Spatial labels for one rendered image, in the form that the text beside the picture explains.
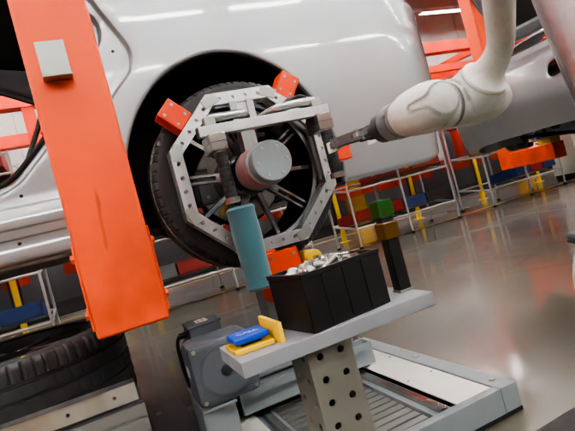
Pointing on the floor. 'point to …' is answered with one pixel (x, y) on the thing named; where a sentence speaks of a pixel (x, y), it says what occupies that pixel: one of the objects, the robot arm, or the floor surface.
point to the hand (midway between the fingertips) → (350, 143)
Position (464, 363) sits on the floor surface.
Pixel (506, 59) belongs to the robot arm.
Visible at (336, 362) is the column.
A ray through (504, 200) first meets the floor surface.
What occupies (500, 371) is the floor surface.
